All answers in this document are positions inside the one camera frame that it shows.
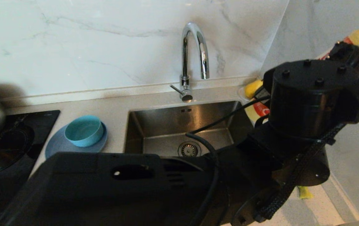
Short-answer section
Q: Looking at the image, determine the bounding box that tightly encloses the yellow fish-shaped sponge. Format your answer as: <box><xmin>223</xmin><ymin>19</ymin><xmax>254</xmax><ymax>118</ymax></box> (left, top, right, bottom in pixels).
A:
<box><xmin>297</xmin><ymin>186</ymin><xmax>313</xmax><ymax>200</ymax></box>

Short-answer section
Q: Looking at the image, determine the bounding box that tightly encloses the stainless steel sink basin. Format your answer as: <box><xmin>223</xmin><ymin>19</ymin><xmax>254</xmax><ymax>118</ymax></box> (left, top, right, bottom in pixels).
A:
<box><xmin>124</xmin><ymin>100</ymin><xmax>255</xmax><ymax>157</ymax></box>

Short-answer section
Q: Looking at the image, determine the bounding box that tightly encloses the teal bowl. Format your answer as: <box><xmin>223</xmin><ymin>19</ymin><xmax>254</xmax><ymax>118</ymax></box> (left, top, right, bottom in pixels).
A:
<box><xmin>64</xmin><ymin>115</ymin><xmax>104</xmax><ymax>147</ymax></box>

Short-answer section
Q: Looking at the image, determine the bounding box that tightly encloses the round metal drain strainer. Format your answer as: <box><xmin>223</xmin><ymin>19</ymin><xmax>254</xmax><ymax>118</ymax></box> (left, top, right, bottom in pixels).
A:
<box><xmin>178</xmin><ymin>141</ymin><xmax>202</xmax><ymax>157</ymax></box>

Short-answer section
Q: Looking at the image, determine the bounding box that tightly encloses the black induction cooktop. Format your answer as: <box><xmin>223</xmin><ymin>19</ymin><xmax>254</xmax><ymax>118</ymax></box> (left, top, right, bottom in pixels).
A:
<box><xmin>0</xmin><ymin>110</ymin><xmax>61</xmax><ymax>226</ymax></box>

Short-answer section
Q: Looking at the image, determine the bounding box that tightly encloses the black frying pan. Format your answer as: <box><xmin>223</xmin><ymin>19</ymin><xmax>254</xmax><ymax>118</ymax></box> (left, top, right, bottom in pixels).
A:
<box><xmin>0</xmin><ymin>125</ymin><xmax>35</xmax><ymax>176</ymax></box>

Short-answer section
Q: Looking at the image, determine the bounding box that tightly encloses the chrome gooseneck faucet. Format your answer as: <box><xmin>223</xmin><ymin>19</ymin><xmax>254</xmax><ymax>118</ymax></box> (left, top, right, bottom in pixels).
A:
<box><xmin>170</xmin><ymin>22</ymin><xmax>210</xmax><ymax>103</ymax></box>

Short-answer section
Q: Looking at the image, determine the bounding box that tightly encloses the blue plate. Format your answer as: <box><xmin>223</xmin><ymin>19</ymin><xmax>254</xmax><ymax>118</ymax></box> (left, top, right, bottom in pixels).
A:
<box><xmin>45</xmin><ymin>122</ymin><xmax>108</xmax><ymax>159</ymax></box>

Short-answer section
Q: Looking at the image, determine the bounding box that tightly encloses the yellow pear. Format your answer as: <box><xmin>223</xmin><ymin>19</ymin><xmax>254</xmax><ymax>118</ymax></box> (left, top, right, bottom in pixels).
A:
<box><xmin>244</xmin><ymin>79</ymin><xmax>264</xmax><ymax>100</ymax></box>

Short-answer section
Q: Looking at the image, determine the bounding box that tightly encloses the black braided cable sleeve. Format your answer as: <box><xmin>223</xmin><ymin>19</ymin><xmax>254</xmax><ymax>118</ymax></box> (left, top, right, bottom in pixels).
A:
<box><xmin>255</xmin><ymin>122</ymin><xmax>346</xmax><ymax>220</ymax></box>

